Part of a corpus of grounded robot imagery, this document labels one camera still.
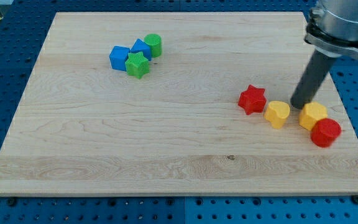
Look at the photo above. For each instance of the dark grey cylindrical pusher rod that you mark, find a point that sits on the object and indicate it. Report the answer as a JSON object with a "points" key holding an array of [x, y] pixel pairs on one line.
{"points": [[311, 79]]}

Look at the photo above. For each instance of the yellow heart block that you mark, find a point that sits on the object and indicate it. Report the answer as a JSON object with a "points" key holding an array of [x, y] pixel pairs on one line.
{"points": [[277, 113]]}

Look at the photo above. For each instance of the red cylinder block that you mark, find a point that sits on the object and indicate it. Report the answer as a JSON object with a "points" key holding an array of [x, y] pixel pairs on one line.
{"points": [[325, 132]]}

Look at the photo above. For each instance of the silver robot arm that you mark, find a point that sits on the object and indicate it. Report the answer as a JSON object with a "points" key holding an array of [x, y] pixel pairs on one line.
{"points": [[333, 30]]}

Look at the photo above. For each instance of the red star block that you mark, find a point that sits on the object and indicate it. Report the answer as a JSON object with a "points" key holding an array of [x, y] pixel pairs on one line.
{"points": [[252, 100]]}

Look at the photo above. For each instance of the green cylinder block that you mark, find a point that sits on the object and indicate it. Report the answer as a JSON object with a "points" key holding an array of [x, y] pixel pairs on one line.
{"points": [[154, 41]]}

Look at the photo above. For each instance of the green star block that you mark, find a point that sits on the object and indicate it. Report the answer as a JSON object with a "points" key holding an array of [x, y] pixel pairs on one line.
{"points": [[137, 65]]}

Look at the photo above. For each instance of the yellow hexagon block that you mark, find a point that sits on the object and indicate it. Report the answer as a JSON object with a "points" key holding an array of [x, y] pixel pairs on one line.
{"points": [[311, 114]]}

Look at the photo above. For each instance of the blue cube block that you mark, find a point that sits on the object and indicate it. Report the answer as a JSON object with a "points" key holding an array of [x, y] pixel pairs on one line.
{"points": [[118, 57]]}

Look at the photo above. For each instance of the wooden board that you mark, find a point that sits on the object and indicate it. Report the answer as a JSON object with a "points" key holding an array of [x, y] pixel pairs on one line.
{"points": [[83, 129]]}

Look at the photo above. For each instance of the blue triangular block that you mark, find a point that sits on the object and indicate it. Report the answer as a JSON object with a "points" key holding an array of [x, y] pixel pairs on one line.
{"points": [[141, 46]]}

